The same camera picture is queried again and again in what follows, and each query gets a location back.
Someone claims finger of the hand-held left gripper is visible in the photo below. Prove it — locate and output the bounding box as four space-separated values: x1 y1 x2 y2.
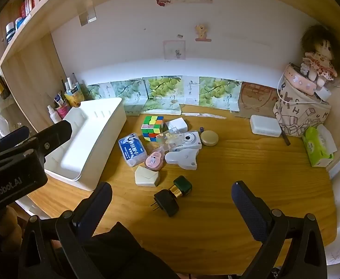
0 126 30 161
29 120 73 165

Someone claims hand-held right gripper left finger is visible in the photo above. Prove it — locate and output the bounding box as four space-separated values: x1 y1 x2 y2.
19 182 114 279

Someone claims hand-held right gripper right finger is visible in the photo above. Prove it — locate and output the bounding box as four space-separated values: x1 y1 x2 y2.
231 181 329 279

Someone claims white plastic storage bin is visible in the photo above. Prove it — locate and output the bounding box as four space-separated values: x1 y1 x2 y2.
45 97 127 192

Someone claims beige pentagon box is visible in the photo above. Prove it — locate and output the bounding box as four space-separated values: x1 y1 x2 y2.
134 166 159 187

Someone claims clear box with blue label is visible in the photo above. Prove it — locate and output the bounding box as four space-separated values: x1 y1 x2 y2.
118 133 147 167

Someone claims green perfume bottle gold cap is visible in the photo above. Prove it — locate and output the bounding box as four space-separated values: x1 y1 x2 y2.
170 176 193 199

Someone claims black charger plug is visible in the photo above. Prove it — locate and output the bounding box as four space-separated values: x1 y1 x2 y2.
150 189 180 217

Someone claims pink correction tape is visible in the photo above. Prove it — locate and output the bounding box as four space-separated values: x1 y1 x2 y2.
144 148 165 171

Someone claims white toy digital camera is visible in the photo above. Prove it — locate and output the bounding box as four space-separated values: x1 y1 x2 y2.
170 131 202 153

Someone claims multicoloured puzzle cube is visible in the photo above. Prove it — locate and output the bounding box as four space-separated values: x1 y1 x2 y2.
141 116 165 142

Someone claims clear box of dice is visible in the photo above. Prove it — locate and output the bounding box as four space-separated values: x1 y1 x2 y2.
155 128 185 152

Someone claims white spray bottle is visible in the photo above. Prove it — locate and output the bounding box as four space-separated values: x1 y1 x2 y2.
47 105 62 124

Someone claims pink pen cup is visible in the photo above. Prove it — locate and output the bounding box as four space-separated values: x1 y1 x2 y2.
56 106 71 120

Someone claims yellow pouch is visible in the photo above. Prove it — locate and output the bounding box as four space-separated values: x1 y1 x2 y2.
65 86 82 108

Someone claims person's dark clothing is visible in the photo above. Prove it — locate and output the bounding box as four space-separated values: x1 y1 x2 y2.
51 222 177 279

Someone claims black pen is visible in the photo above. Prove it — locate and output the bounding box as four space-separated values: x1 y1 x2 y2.
280 125 291 146

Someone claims round gold tin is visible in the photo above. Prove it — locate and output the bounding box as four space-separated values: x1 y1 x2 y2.
200 130 219 146

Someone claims white plastic gadget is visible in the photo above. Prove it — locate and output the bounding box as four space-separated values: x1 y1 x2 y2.
165 149 199 171

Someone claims white rectangular soap box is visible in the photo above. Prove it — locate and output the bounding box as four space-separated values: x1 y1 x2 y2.
250 115 281 136

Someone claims green tissue pack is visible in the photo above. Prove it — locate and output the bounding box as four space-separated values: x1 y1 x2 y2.
301 125 338 168

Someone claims white paper strip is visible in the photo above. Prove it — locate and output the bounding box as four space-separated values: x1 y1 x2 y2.
182 112 227 120

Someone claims letter patterned storage bag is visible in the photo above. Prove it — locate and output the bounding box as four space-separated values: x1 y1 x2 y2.
275 78 331 138

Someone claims white capped jar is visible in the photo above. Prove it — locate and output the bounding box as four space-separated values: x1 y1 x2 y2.
6 22 17 43

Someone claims brown cartoon cardboard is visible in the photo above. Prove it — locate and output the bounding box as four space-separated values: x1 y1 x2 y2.
234 81 278 119

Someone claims small white square box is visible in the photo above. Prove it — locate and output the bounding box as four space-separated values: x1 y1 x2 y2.
166 117 188 136

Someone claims row of grape print sheets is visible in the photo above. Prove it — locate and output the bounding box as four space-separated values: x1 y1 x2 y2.
83 75 243 116

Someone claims clear tape patch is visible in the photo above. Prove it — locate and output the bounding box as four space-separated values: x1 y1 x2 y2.
78 1 97 25

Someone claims white charger block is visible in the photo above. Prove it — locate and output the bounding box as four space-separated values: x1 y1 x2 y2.
315 86 332 101

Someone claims brown haired rag doll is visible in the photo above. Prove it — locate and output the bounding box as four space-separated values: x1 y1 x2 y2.
300 25 340 88

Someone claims white cable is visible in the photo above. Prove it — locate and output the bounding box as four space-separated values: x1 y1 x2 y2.
277 73 323 105

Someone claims square translucent wall sticker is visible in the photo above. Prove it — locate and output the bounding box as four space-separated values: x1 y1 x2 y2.
163 40 186 61

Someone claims bear wall sticker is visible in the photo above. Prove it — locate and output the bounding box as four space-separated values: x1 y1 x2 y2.
195 25 212 42

